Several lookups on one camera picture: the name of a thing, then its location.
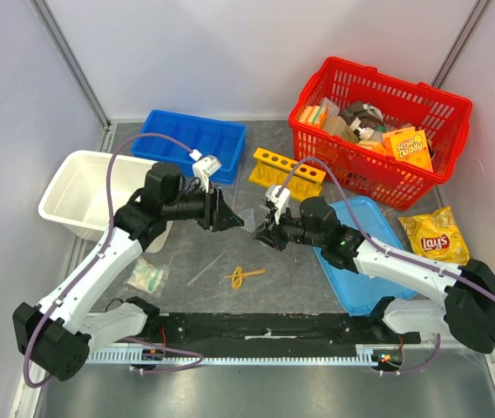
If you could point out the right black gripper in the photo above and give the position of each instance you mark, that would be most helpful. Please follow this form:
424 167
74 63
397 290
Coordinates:
280 234

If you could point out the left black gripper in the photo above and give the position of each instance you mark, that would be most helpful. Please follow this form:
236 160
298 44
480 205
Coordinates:
217 215

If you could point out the clear plastic funnel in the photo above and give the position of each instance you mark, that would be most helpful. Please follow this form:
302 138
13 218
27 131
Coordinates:
247 216

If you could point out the tan rubber band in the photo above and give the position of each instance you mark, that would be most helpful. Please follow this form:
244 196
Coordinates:
239 275

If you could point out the clear bag of swabs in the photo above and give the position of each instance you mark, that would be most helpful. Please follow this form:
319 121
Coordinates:
148 278

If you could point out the yellow Lays chips bag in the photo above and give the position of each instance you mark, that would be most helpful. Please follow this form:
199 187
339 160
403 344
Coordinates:
436 236

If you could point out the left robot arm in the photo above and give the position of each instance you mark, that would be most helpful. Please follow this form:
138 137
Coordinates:
56 333

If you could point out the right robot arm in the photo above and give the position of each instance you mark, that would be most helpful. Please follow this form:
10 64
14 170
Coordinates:
457 299

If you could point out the clear glass test tube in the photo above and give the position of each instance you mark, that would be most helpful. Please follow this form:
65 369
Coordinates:
292 270

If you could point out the yellow test tube rack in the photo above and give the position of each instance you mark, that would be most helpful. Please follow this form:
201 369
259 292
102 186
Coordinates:
272 168

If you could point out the clear glass pipette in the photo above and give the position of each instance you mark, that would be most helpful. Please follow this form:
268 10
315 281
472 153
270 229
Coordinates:
205 268

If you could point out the blue divided plastic tray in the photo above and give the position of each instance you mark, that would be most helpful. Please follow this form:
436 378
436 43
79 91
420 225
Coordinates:
222 139

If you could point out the light blue plastic lid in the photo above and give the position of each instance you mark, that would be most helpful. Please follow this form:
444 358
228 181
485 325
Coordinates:
357 293

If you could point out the orange green sponge pack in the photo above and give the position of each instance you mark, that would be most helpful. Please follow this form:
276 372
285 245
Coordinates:
314 116

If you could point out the white plastic tub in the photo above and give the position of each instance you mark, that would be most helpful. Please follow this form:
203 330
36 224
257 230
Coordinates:
76 196

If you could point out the red shopping basket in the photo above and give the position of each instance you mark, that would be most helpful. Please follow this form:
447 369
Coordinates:
444 117

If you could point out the orange Scrub Daddy package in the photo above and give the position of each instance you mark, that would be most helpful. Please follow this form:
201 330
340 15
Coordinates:
410 146

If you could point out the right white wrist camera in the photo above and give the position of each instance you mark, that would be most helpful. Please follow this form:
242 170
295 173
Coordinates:
278 196

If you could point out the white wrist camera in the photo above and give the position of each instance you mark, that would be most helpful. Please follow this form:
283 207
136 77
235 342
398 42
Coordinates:
278 196
203 168

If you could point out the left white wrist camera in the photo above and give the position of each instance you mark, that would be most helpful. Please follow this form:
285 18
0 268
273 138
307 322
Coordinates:
203 168

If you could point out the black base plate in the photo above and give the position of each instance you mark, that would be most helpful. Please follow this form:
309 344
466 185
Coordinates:
270 335

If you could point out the white cable duct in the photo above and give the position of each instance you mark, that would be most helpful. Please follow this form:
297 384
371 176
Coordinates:
130 354

